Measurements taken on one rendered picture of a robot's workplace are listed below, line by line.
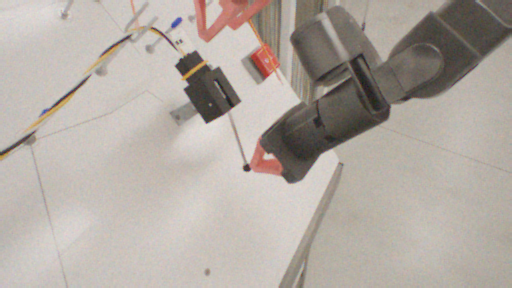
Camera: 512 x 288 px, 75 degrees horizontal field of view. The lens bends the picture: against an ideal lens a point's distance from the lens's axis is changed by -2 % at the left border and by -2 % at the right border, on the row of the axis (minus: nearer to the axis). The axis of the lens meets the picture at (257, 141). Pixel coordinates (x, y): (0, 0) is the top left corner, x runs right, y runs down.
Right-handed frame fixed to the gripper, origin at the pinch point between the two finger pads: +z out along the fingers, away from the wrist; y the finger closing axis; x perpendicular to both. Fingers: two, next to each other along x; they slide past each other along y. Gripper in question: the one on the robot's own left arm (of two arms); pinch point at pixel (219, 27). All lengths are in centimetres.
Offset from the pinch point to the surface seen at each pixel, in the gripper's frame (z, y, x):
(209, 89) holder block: 6.5, 2.3, 3.0
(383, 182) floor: 96, -127, 64
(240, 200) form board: 21.5, 0.9, 14.7
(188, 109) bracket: 12.9, 1.6, 1.0
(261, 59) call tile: 11.9, -17.9, 0.7
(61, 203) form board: 15.3, 21.2, 1.3
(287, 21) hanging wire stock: 22, -56, -10
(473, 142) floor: 75, -193, 97
